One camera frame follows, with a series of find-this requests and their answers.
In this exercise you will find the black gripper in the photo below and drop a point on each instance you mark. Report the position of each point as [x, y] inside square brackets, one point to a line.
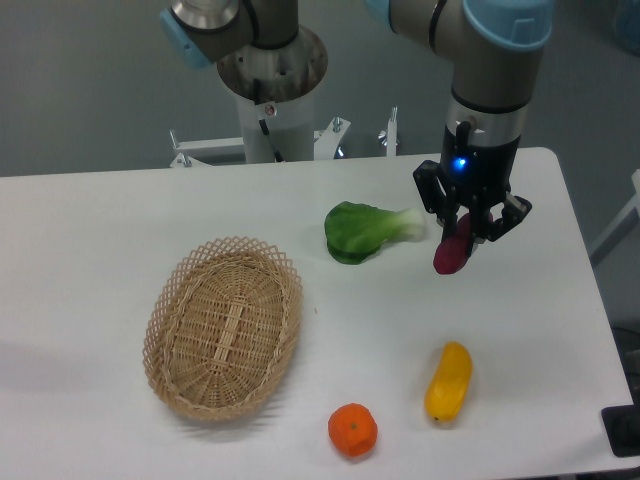
[478, 153]

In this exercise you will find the purple sweet potato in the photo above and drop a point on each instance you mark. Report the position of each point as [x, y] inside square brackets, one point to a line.
[453, 253]

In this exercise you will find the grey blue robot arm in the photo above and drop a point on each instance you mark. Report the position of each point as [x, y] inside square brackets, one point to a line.
[495, 46]

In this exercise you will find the woven wicker basket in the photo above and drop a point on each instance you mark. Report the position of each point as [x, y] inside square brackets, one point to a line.
[224, 329]

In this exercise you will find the green bok choy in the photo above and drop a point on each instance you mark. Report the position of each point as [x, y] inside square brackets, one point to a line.
[355, 232]

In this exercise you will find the yellow mango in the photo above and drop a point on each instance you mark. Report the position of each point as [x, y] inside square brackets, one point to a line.
[449, 384]

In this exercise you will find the orange tangerine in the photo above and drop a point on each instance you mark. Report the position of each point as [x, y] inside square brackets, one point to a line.
[352, 430]

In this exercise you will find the black clamp at table edge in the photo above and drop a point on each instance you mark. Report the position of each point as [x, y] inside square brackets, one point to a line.
[622, 428]

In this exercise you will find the white frame at right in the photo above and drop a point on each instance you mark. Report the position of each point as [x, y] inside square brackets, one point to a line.
[619, 227]

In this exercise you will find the white metal base frame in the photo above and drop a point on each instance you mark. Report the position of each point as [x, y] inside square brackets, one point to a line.
[277, 147]

